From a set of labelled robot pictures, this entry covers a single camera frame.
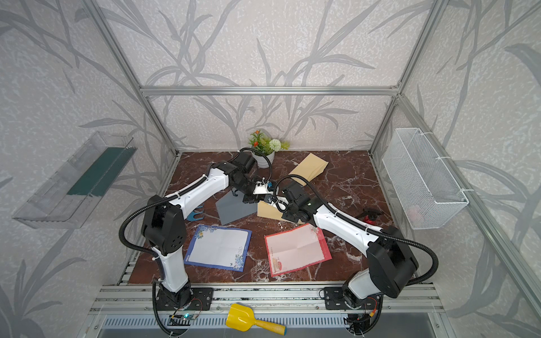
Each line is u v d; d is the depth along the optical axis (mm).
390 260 423
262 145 1010
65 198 639
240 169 706
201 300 724
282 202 725
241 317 701
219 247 861
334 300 733
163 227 487
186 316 708
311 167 1155
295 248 861
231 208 963
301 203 635
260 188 747
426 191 616
